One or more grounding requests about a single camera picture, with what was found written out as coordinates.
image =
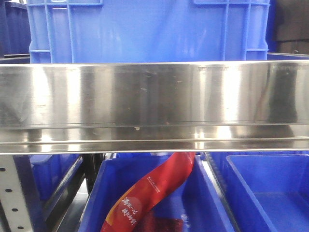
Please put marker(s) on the blue bin with red bag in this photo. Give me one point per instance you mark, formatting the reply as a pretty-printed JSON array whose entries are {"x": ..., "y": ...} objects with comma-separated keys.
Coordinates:
[{"x": 193, "y": 207}]

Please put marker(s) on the blue bin lower left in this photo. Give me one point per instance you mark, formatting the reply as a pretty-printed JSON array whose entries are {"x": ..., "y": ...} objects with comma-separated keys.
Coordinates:
[{"x": 48, "y": 171}]

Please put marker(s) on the empty blue bin right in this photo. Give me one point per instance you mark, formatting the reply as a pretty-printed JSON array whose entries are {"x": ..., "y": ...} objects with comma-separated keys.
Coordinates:
[{"x": 267, "y": 192}]

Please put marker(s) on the red printed plastic bag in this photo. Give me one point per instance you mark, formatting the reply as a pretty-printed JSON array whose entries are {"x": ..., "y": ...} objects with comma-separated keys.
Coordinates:
[{"x": 148, "y": 191}]

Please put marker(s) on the large blue crate upper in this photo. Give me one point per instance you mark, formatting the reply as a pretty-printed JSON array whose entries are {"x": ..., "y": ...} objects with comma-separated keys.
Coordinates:
[{"x": 112, "y": 31}]

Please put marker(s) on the dark blue crate far left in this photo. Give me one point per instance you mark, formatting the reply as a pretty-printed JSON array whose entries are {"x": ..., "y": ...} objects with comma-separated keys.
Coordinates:
[{"x": 15, "y": 35}]

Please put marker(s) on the stainless steel shelf rail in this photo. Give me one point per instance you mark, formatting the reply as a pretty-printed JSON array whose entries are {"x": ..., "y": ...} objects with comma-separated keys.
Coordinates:
[{"x": 193, "y": 106}]

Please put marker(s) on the perforated white shelf post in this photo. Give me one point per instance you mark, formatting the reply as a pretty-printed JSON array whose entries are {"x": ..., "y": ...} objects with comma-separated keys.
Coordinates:
[{"x": 12, "y": 194}]

